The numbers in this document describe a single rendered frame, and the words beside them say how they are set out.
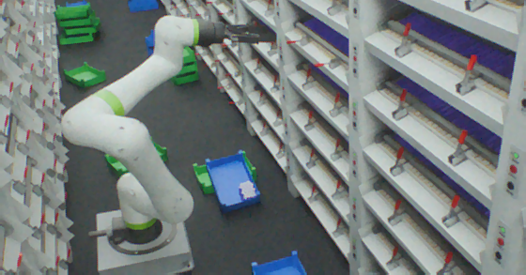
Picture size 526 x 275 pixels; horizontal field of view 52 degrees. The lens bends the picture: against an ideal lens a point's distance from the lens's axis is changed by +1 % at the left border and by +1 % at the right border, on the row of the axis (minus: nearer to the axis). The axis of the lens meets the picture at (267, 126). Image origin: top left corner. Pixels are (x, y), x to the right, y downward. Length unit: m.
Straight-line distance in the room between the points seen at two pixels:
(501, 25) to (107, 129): 1.04
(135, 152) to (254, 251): 1.09
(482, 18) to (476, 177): 0.40
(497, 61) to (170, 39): 1.02
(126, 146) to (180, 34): 0.49
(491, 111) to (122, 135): 0.95
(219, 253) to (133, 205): 0.69
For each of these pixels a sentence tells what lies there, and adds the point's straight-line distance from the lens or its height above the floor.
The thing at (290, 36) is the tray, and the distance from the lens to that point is 2.31.
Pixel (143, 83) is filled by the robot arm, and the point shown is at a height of 0.98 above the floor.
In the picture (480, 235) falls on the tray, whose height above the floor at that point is 0.71.
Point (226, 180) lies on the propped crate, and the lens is 2.85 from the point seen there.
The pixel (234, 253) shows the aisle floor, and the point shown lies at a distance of 2.51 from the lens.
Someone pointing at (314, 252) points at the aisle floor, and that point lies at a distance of 2.48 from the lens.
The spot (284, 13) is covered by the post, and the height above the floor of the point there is 0.98.
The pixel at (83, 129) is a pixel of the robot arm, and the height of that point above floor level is 0.96.
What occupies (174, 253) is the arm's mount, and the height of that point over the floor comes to 0.37.
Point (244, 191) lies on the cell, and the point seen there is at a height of 0.08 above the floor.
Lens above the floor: 1.69
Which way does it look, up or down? 29 degrees down
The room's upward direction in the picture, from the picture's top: 5 degrees counter-clockwise
